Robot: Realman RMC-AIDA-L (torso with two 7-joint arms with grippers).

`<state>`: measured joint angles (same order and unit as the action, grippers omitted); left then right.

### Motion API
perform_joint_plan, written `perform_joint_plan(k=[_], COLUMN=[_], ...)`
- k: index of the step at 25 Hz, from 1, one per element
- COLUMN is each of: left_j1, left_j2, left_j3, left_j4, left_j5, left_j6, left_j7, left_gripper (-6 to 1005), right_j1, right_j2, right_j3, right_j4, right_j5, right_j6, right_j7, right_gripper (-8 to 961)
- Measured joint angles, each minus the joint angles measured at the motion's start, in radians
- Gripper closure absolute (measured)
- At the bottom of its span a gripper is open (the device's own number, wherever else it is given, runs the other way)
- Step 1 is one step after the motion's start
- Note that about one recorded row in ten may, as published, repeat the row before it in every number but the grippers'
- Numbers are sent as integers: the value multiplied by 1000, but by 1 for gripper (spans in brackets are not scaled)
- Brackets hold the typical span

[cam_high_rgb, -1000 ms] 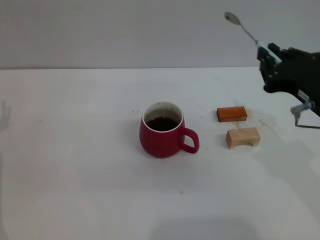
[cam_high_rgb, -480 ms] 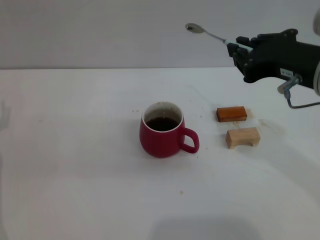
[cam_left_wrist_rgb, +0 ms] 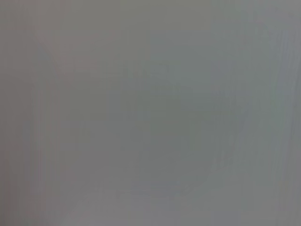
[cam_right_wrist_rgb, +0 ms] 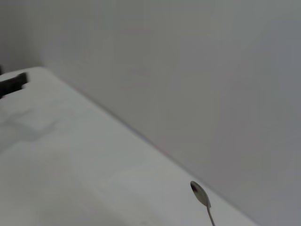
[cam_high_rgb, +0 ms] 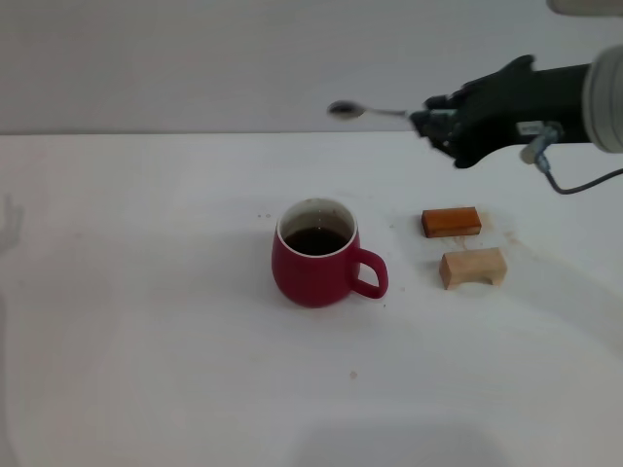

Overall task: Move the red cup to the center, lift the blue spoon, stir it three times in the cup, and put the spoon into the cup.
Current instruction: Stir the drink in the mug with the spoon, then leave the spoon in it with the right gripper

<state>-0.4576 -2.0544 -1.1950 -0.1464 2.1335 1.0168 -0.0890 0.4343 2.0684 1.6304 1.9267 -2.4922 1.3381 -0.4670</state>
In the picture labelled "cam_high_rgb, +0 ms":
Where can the red ceramic coffee cup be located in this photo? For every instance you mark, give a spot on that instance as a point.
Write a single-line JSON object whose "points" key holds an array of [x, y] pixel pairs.
{"points": [[311, 277]]}

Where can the light wooden arch block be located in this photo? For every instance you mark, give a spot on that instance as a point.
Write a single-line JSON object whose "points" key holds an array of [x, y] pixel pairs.
{"points": [[469, 265]]}

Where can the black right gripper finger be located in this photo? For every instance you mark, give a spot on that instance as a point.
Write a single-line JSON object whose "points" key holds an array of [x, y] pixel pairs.
{"points": [[433, 127], [445, 100]]}

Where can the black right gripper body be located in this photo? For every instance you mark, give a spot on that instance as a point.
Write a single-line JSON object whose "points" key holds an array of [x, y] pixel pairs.
{"points": [[511, 107]]}

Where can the dark brown wooden block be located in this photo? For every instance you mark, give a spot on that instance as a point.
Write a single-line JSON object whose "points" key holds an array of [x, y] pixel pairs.
{"points": [[450, 222]]}

